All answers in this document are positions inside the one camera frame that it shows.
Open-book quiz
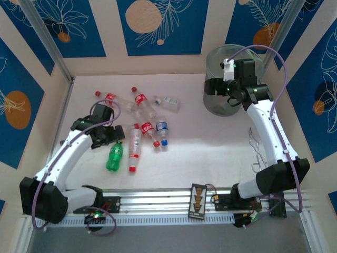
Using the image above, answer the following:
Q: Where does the transparent round plastic bin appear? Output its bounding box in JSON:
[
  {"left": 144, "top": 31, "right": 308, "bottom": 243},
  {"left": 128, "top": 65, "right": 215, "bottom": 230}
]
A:
[{"left": 203, "top": 44, "right": 264, "bottom": 116}]

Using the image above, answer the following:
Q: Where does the clear bottle red white label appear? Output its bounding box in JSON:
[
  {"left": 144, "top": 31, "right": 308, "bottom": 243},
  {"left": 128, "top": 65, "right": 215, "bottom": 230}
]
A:
[{"left": 128, "top": 128, "right": 142, "bottom": 173}]

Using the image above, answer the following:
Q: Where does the green plastic soda bottle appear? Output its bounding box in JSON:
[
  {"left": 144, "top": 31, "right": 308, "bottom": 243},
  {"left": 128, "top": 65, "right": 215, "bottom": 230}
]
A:
[{"left": 105, "top": 140, "right": 125, "bottom": 172}]

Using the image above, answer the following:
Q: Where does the clear bottle blue label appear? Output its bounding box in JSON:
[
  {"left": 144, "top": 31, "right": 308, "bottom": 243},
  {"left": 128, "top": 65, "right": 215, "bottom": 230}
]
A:
[{"left": 155, "top": 119, "right": 169, "bottom": 147}]

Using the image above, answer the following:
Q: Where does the clear bottle green white label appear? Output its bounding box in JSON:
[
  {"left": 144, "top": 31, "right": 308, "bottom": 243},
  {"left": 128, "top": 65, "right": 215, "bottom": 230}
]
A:
[{"left": 153, "top": 95, "right": 181, "bottom": 113}]

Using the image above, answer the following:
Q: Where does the black controller with green light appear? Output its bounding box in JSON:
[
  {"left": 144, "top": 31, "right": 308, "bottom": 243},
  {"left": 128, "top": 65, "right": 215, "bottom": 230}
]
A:
[
  {"left": 84, "top": 212, "right": 106, "bottom": 225},
  {"left": 233, "top": 212, "right": 257, "bottom": 229}
]

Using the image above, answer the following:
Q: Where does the black aluminium extrusion piece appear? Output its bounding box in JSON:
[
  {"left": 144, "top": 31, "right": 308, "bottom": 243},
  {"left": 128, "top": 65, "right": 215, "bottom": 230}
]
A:
[{"left": 267, "top": 190, "right": 288, "bottom": 218}]

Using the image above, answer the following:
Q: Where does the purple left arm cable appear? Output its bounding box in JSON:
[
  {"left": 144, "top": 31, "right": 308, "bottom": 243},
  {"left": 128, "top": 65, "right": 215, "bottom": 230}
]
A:
[{"left": 32, "top": 99, "right": 122, "bottom": 236}]

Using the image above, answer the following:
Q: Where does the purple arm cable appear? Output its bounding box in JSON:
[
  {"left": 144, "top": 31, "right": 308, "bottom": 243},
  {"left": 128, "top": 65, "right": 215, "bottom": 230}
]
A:
[
  {"left": 229, "top": 44, "right": 303, "bottom": 230},
  {"left": 32, "top": 99, "right": 122, "bottom": 236}
]

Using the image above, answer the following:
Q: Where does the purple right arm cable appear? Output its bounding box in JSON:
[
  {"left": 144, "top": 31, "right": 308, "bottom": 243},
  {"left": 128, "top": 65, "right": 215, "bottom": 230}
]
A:
[{"left": 229, "top": 44, "right": 303, "bottom": 230}]

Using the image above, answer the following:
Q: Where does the silver aluminium side rail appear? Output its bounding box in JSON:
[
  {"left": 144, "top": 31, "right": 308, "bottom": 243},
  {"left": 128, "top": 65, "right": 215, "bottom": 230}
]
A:
[{"left": 59, "top": 77, "right": 76, "bottom": 148}]

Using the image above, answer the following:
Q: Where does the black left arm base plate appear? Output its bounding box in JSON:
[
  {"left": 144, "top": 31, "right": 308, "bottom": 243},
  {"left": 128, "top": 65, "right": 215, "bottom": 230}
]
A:
[{"left": 73, "top": 196, "right": 122, "bottom": 214}]

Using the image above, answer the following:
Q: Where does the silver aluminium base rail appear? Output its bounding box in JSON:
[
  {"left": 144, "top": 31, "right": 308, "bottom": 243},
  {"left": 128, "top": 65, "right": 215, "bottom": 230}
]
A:
[{"left": 23, "top": 187, "right": 313, "bottom": 221}]

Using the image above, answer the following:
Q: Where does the silver aluminium frame post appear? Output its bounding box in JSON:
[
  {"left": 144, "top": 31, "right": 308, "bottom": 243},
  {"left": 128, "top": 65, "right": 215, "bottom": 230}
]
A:
[
  {"left": 18, "top": 0, "right": 74, "bottom": 84},
  {"left": 263, "top": 0, "right": 306, "bottom": 72}
]

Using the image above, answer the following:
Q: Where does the white slotted cable duct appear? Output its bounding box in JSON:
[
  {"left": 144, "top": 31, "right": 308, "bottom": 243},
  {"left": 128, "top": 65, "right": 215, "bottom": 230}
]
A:
[{"left": 33, "top": 213, "right": 235, "bottom": 229}]

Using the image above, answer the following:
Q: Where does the red black wire pair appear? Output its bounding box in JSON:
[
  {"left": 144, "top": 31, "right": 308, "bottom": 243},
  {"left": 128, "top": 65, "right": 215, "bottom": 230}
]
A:
[{"left": 205, "top": 183, "right": 219, "bottom": 197}]

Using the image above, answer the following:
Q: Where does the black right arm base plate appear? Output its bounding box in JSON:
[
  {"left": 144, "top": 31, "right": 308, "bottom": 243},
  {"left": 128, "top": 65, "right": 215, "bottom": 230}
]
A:
[{"left": 214, "top": 194, "right": 262, "bottom": 211}]

